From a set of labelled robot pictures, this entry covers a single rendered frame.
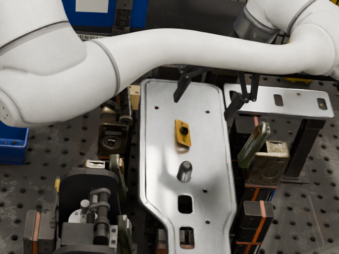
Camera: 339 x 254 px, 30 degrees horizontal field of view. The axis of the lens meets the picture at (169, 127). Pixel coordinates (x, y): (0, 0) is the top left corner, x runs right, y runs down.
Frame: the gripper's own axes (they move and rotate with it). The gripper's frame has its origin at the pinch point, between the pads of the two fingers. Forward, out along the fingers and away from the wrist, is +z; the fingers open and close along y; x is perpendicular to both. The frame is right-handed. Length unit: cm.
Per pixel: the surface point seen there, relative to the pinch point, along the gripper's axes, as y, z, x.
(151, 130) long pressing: -6.8, 13.0, 1.3
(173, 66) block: -1.3, 8.1, 25.2
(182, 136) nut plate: -0.5, 9.2, -1.9
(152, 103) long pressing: -6.6, 11.8, 10.7
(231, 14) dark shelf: 13.7, -3.2, 46.2
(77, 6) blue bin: -29.6, 7.3, 34.7
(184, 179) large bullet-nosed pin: 0.0, 11.5, -14.0
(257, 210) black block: 16.2, 8.2, -20.2
